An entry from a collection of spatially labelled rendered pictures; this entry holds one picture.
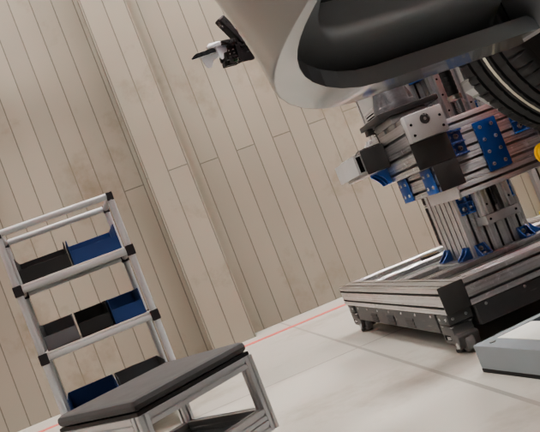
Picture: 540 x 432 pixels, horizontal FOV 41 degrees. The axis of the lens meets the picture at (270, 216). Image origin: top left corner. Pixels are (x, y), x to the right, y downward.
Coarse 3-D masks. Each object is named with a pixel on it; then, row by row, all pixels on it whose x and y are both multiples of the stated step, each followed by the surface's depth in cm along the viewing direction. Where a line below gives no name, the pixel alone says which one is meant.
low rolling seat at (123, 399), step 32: (224, 352) 186; (128, 384) 195; (160, 384) 171; (192, 384) 176; (256, 384) 190; (64, 416) 183; (96, 416) 172; (128, 416) 165; (160, 416) 166; (192, 416) 212; (224, 416) 200; (256, 416) 187
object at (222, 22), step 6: (222, 18) 244; (216, 24) 248; (222, 24) 245; (228, 24) 245; (222, 30) 248; (228, 30) 246; (234, 30) 246; (228, 36) 249; (234, 36) 247; (240, 36) 246; (240, 42) 247
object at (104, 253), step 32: (32, 224) 294; (64, 224) 333; (64, 256) 300; (96, 256) 303; (128, 256) 321; (32, 288) 291; (32, 320) 289; (64, 320) 325; (96, 320) 300; (128, 320) 300; (160, 320) 303; (64, 352) 290; (160, 352) 336; (96, 384) 325
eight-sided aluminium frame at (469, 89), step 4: (456, 68) 194; (460, 68) 192; (460, 72) 192; (460, 76) 193; (464, 76) 192; (460, 80) 194; (464, 80) 192; (468, 80) 190; (464, 84) 193; (468, 84) 191; (464, 88) 194; (468, 88) 192; (472, 88) 190; (468, 92) 193; (472, 92) 192; (476, 92) 191; (472, 96) 194; (476, 96) 193; (480, 96) 193; (480, 100) 195; (484, 100) 194; (488, 104) 195; (532, 128) 198
